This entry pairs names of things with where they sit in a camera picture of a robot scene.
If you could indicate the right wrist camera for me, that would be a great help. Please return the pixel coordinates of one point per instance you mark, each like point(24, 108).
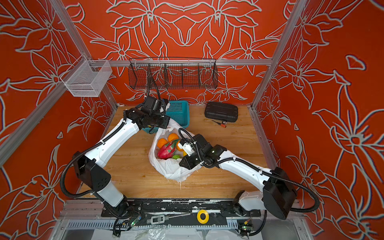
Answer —
point(188, 148)

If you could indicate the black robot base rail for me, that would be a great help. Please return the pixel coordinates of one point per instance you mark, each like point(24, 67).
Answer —
point(182, 213)

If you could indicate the yellow tape roll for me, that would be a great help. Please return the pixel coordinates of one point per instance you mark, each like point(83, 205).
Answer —
point(203, 217)

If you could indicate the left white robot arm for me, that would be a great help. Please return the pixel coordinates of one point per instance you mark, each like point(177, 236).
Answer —
point(89, 164)

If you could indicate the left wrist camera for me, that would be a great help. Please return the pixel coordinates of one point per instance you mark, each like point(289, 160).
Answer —
point(164, 105)

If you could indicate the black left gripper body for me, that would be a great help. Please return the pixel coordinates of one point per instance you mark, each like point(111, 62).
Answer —
point(160, 121)

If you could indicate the pink dragon fruit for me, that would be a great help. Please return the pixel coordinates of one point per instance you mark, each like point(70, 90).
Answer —
point(167, 151)

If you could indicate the white plastic bag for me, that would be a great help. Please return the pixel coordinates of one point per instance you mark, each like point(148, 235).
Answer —
point(169, 167)

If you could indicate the teal plastic basket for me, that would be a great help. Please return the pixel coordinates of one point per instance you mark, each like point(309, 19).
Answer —
point(178, 111)

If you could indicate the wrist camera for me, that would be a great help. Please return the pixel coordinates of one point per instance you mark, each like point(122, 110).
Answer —
point(188, 148)
point(164, 105)

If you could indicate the clear plastic wall bin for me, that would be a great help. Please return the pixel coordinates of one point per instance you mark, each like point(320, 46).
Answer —
point(86, 78)

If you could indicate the red handled screwdriver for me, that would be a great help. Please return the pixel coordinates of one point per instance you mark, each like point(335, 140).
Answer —
point(220, 124)

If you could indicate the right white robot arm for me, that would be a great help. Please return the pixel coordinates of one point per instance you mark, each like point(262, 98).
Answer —
point(276, 193)

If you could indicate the black wire wall basket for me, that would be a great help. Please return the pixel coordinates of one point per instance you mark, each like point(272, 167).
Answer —
point(173, 74)

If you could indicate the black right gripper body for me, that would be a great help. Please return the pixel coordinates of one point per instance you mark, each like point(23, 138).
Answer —
point(196, 158)

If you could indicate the orange fruit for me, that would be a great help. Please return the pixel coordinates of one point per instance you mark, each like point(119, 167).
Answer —
point(173, 137)
point(161, 142)

